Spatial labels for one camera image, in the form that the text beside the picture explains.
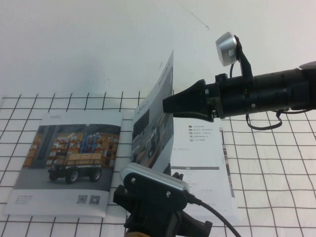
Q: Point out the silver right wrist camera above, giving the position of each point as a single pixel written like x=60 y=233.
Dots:
x=228 y=49

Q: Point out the white black-grid tablecloth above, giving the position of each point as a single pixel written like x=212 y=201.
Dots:
x=271 y=172

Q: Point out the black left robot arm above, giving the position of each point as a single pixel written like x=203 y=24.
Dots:
x=140 y=233

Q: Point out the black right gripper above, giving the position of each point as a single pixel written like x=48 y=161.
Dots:
x=234 y=96

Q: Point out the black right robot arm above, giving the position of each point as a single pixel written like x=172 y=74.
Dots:
x=286 y=91

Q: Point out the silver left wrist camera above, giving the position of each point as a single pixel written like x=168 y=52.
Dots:
x=153 y=182

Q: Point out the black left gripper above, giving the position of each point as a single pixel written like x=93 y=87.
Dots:
x=158 y=219

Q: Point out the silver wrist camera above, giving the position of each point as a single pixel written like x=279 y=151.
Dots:
x=153 y=182
x=228 y=49

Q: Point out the robot product catalogue book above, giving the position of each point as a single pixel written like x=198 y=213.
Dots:
x=74 y=153

